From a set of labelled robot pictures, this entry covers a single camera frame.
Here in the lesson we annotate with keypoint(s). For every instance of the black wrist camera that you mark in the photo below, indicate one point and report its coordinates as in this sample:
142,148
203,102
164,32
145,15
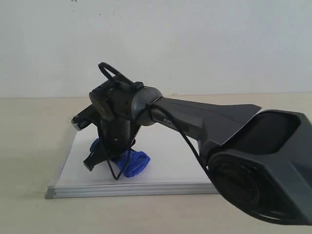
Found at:
81,119

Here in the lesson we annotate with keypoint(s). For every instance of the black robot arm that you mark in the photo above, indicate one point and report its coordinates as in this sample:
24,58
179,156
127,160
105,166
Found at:
259,161

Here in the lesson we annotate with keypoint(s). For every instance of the white whiteboard aluminium frame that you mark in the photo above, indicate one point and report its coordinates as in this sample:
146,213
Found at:
172,170

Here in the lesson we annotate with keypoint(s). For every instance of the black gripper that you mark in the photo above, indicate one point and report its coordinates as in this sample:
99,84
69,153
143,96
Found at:
115,137

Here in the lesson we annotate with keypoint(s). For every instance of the blue cloth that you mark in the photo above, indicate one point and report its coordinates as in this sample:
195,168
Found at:
129,163

